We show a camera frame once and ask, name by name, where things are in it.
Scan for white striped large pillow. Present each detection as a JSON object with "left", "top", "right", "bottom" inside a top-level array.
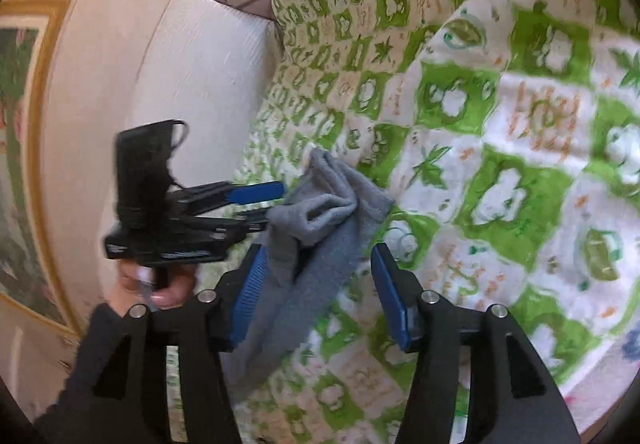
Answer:
[{"left": 116, "top": 0, "right": 279, "bottom": 187}]

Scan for gold framed painting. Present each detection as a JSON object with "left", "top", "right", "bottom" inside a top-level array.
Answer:
[{"left": 1, "top": 0, "right": 81, "bottom": 336}]

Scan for green frog patterned bedsheet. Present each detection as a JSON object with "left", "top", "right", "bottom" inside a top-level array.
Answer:
[{"left": 233, "top": 0, "right": 639, "bottom": 434}]

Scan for black left sleeve forearm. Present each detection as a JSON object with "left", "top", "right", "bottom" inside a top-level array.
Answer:
[{"left": 34, "top": 303, "right": 122, "bottom": 443}]

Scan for grey sweatpants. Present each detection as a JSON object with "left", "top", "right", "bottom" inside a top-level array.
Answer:
[{"left": 221, "top": 148, "right": 394, "bottom": 403}]

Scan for person's left hand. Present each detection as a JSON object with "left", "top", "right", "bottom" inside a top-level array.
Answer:
[{"left": 106, "top": 260, "right": 198, "bottom": 317}]

